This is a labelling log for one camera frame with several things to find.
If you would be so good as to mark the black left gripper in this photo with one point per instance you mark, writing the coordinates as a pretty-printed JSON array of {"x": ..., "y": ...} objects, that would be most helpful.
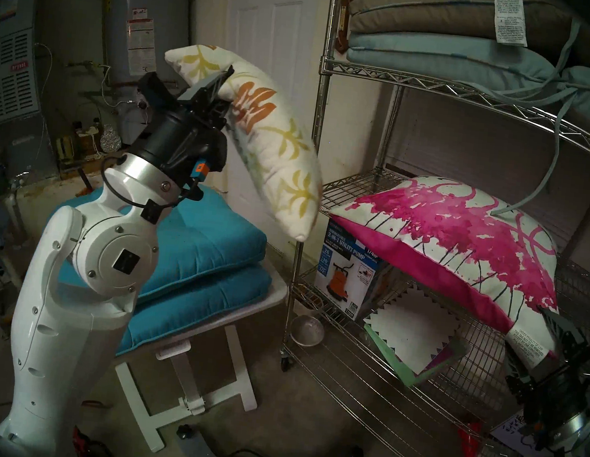
[{"x": 188, "y": 144}]

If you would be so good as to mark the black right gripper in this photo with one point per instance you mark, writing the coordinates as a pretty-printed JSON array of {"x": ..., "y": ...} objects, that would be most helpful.
[{"x": 553, "y": 397}]

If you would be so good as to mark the cream floral leaf cushion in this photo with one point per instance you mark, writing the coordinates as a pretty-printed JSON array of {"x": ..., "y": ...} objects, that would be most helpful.
[{"x": 281, "y": 160}]

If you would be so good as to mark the pink splash print cushion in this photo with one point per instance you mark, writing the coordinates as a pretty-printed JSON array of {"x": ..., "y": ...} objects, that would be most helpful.
[{"x": 458, "y": 233}]

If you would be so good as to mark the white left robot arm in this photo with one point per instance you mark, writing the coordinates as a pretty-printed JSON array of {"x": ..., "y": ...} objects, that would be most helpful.
[{"x": 74, "y": 311}]

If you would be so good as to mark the teal tufted seat cushion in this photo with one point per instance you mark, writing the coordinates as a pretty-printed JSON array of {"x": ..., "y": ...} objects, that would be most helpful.
[
  {"x": 209, "y": 242},
  {"x": 201, "y": 304}
]

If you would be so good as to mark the pale blue bench cushion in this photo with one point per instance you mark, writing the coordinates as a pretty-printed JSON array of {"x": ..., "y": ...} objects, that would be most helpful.
[{"x": 426, "y": 52}]

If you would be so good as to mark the brown bench cushion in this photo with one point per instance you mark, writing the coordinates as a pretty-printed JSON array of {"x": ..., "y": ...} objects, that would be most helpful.
[{"x": 430, "y": 16}]

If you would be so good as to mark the white box with black print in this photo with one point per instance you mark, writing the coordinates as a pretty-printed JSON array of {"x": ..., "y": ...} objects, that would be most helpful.
[{"x": 507, "y": 429}]

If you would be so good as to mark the white panel door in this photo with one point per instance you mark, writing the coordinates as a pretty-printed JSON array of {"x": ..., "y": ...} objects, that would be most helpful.
[{"x": 277, "y": 17}]

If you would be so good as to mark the purple paper sheet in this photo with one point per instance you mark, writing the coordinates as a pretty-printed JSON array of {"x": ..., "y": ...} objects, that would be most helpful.
[{"x": 441, "y": 361}]

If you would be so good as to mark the grey water heater tank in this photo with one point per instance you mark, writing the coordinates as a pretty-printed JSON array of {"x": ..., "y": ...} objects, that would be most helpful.
[{"x": 141, "y": 1}]

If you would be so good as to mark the red plastic object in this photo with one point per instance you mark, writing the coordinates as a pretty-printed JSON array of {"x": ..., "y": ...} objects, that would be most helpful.
[{"x": 470, "y": 444}]

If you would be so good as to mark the yellow small box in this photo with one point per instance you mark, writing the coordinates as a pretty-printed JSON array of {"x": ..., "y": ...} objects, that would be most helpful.
[{"x": 66, "y": 149}]

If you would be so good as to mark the grey furnace unit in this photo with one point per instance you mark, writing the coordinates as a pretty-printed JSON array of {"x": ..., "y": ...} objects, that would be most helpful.
[{"x": 14, "y": 71}]

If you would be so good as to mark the black floor knob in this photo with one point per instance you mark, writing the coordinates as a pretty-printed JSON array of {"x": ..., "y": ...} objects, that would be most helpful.
[
  {"x": 357, "y": 452},
  {"x": 184, "y": 431}
]

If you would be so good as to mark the utility pump cardboard box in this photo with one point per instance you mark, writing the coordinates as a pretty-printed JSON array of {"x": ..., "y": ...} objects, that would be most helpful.
[{"x": 345, "y": 273}]

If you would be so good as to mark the metal bowl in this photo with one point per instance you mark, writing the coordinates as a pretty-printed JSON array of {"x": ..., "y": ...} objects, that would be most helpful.
[{"x": 307, "y": 331}]

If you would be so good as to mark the white overbed table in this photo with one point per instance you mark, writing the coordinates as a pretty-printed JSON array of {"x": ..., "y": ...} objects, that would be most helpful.
[{"x": 243, "y": 378}]

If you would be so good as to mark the grey robot torso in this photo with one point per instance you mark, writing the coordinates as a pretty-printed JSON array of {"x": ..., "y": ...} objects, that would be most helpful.
[{"x": 0, "y": 443}]

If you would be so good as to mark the crumpled foil duct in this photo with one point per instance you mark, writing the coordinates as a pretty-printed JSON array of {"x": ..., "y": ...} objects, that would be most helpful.
[{"x": 111, "y": 140}]

